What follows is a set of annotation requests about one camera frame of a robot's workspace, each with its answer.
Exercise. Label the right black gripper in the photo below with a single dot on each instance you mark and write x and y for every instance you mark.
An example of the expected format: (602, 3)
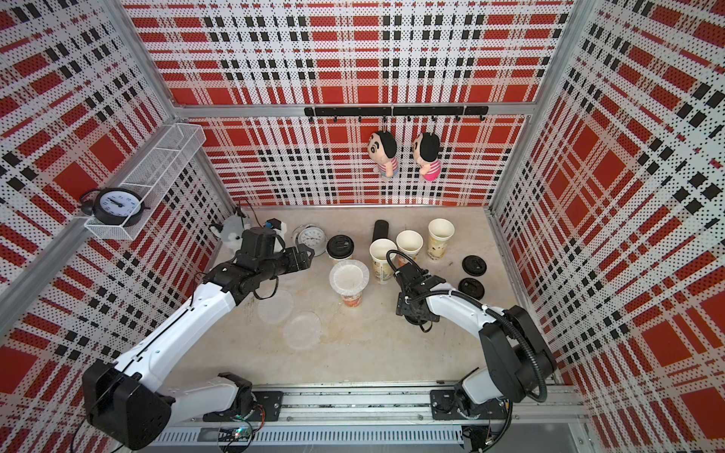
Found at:
(403, 304)

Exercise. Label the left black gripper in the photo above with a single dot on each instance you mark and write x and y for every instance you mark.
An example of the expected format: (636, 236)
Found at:
(304, 261)

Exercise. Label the black cup lid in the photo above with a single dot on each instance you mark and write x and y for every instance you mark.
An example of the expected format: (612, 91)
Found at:
(474, 265)
(472, 287)
(340, 247)
(415, 321)

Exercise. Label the translucent paper disc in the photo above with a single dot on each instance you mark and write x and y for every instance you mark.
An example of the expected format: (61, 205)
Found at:
(349, 277)
(275, 309)
(303, 332)

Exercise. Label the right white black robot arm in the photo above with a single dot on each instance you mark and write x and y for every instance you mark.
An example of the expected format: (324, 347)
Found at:
(517, 358)

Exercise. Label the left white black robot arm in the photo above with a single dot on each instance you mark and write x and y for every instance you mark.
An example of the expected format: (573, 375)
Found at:
(125, 399)

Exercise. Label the white twin-bell alarm clock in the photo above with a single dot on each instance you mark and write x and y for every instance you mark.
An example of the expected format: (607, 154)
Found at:
(312, 236)

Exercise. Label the paper cup red flowers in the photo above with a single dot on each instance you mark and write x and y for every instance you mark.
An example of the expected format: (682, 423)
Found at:
(410, 243)

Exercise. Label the middle tall paper cup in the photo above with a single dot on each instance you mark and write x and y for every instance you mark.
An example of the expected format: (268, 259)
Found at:
(382, 270)

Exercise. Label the black cup lid front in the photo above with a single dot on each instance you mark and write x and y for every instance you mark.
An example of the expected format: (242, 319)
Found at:
(472, 287)

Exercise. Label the black glasses case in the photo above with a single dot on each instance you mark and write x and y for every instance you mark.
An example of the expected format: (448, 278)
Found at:
(380, 230)

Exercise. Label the translucent paper disc front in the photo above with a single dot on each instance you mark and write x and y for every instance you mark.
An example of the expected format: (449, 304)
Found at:
(303, 332)

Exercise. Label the grey husky plush toy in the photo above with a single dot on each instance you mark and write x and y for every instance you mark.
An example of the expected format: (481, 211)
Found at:
(230, 232)

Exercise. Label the hanging boy doll striped shirt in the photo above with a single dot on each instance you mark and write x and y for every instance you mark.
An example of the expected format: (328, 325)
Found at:
(383, 150)

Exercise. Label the hanging doll pink shirt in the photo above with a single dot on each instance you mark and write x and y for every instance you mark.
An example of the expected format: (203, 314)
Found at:
(426, 154)

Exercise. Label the black alarm clock on shelf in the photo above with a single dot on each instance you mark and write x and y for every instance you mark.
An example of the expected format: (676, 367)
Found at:
(113, 207)

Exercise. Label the black wall hook rail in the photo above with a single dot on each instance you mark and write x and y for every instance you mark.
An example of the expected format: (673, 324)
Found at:
(388, 111)

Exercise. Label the white wire wall shelf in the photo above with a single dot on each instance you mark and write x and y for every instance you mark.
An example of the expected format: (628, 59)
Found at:
(153, 176)

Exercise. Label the green circuit board with wires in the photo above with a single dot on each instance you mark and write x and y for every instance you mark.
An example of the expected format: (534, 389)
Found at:
(238, 440)

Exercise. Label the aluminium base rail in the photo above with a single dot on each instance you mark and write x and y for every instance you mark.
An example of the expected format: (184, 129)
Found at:
(391, 417)

